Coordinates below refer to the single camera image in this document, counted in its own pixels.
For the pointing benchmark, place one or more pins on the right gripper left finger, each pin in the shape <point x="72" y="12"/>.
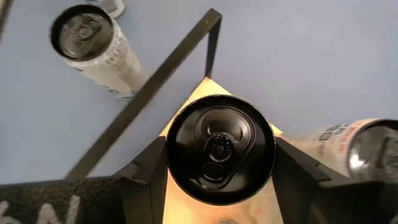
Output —
<point x="146" y="193"/>

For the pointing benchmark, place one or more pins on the Celsius Arctic Vibe can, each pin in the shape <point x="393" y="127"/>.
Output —
<point x="109" y="62"/>

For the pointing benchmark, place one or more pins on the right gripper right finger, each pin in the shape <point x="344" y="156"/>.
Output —
<point x="295" y="186"/>

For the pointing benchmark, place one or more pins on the white Celsius can yellow band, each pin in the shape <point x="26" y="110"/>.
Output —
<point x="220" y="149"/>

